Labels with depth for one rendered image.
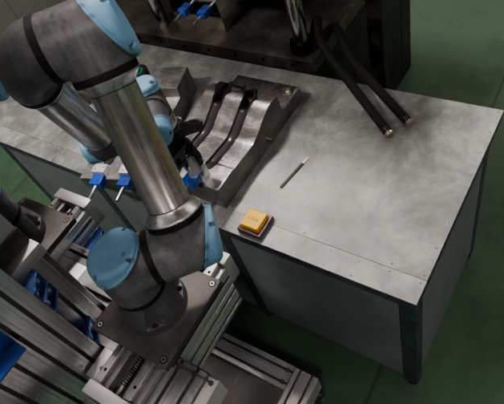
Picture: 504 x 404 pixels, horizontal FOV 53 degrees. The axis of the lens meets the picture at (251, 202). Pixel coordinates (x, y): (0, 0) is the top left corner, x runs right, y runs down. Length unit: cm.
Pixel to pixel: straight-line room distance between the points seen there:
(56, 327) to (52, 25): 62
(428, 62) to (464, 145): 159
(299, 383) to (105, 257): 106
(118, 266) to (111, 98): 31
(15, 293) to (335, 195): 89
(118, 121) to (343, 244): 75
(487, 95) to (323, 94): 131
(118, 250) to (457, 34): 270
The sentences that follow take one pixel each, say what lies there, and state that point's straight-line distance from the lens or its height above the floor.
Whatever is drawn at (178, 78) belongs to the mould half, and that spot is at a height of 91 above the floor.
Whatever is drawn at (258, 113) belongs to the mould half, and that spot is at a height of 92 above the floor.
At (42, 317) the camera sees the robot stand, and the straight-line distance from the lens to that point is 114.
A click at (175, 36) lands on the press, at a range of 241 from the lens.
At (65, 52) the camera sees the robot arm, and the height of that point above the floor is 160.
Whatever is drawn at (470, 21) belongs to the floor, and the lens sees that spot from 345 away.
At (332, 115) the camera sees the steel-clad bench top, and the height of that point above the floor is 80.
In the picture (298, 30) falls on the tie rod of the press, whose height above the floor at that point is 89.
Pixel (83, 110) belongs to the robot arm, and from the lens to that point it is 109.
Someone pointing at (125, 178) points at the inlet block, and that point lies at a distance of 172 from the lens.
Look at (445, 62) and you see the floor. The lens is 316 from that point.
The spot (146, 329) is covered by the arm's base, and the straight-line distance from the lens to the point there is 113.
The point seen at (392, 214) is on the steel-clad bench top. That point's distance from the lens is 146.
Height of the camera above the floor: 199
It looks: 50 degrees down
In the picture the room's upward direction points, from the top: 23 degrees counter-clockwise
